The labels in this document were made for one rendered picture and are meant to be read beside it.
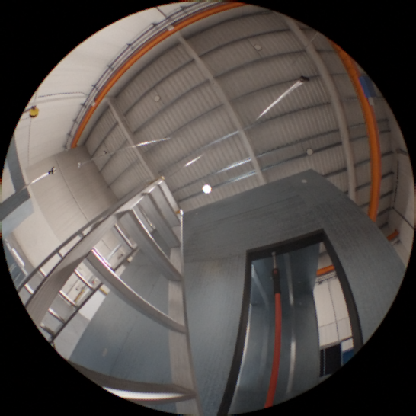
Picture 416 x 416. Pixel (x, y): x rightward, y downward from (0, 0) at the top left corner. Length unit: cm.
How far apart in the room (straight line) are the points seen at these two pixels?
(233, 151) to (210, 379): 697
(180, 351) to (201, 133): 701
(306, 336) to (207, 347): 359
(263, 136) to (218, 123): 212
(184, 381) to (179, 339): 15
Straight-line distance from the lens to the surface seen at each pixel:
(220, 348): 81
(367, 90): 773
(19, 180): 242
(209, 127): 689
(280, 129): 700
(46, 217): 1025
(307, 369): 425
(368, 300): 85
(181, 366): 50
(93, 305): 1071
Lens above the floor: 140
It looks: 56 degrees up
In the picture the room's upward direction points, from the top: 24 degrees clockwise
